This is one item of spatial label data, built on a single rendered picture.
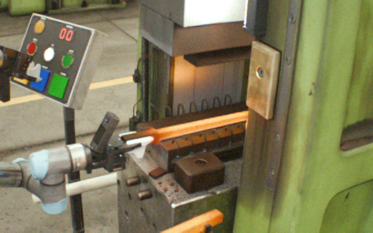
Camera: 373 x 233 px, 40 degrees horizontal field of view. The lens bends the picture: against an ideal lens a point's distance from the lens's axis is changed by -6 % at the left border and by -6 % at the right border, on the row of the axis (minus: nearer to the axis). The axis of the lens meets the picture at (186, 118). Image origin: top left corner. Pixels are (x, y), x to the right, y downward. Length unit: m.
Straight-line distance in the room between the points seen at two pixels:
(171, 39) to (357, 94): 0.49
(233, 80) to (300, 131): 0.68
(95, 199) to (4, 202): 0.52
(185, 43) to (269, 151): 0.35
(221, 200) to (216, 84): 0.49
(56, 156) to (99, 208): 1.53
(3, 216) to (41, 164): 1.54
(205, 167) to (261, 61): 0.36
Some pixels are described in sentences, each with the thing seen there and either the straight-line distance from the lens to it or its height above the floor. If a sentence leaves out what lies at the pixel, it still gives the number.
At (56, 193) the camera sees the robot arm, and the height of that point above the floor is 0.91.
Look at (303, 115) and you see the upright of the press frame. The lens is 1.25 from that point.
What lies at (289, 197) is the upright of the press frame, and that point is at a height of 1.01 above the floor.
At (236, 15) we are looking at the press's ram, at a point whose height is 1.38.
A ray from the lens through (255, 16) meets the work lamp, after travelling 1.27.
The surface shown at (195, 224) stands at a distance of 1.28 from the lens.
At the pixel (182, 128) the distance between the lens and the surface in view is 1.61.
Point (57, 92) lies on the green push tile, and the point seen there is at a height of 0.99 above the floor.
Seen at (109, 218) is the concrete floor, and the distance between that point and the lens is 2.90.
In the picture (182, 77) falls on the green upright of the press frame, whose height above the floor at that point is 1.08.
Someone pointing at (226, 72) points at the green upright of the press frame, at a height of 1.07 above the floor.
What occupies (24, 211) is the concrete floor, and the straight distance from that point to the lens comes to 2.98.
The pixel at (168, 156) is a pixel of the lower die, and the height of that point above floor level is 0.97.
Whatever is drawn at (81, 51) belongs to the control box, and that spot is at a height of 1.13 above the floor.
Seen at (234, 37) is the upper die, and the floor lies 1.30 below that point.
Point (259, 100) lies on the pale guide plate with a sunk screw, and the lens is 1.33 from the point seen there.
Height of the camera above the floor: 1.77
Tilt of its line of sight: 27 degrees down
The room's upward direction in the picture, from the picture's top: 3 degrees clockwise
